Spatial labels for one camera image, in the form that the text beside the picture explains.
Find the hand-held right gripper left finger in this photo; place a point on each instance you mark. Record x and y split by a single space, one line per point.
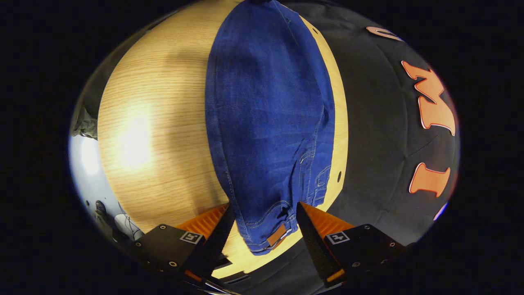
217 246

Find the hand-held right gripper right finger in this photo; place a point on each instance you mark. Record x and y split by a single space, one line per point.
313 241

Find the blue denim jeans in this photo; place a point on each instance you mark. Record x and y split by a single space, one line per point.
266 123

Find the dark object on floor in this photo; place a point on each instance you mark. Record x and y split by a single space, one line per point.
100 209

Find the black backdrop cloth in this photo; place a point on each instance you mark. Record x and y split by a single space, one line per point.
376 123

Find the grey-green cloth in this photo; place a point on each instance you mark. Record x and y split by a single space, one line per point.
86 125

